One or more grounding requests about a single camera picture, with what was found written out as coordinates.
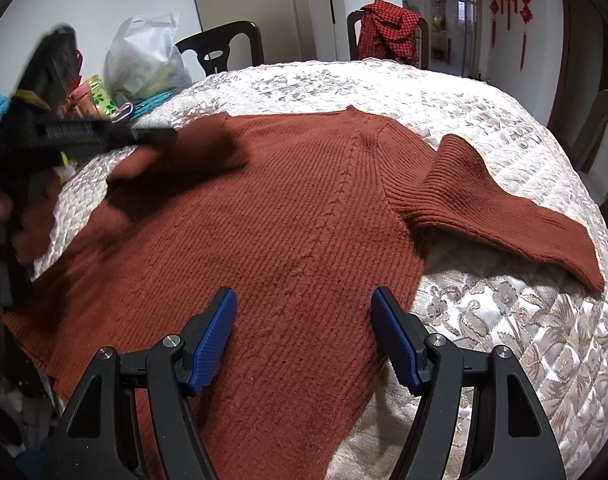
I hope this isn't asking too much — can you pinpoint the rust red knit sweater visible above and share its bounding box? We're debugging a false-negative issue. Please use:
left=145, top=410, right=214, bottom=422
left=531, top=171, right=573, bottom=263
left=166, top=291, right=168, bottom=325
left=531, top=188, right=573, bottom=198
left=4, top=108, right=604, bottom=479

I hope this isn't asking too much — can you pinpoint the green patterned package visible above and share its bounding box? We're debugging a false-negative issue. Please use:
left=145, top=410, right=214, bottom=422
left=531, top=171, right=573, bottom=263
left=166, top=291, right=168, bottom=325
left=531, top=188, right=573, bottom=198
left=87, top=74, right=118, bottom=119

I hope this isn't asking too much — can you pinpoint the teal woven basket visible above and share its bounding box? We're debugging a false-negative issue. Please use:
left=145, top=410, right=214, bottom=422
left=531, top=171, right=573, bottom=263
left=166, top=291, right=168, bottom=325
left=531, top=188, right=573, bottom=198
left=129, top=90, right=176, bottom=122

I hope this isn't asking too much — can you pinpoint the red gift bag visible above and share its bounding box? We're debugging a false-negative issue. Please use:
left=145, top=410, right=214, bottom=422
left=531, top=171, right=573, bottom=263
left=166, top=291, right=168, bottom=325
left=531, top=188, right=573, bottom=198
left=65, top=81, right=100, bottom=119

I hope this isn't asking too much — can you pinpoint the white plastic bag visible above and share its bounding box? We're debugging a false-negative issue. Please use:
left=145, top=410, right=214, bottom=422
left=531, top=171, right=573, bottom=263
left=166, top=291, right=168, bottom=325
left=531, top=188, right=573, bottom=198
left=104, top=13, right=192, bottom=105

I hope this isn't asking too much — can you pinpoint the cream quilted bedspread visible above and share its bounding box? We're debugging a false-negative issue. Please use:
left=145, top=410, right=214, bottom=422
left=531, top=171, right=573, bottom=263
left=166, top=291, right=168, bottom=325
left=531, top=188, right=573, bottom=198
left=5, top=61, right=608, bottom=479

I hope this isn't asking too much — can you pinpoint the dark wooden chair left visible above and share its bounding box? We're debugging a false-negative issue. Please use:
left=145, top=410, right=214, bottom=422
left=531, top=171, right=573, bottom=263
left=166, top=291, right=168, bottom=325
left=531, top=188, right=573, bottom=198
left=176, top=21, right=265, bottom=76

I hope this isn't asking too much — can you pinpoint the dark wooden chair with garment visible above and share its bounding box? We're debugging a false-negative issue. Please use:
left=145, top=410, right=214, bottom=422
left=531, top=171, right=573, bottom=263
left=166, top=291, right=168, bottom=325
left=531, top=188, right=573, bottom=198
left=346, top=10, right=431, bottom=70

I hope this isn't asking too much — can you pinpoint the red black checked garment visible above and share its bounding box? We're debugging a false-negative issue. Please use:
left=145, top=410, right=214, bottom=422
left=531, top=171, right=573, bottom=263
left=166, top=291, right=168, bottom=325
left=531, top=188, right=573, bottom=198
left=357, top=0, right=420, bottom=65

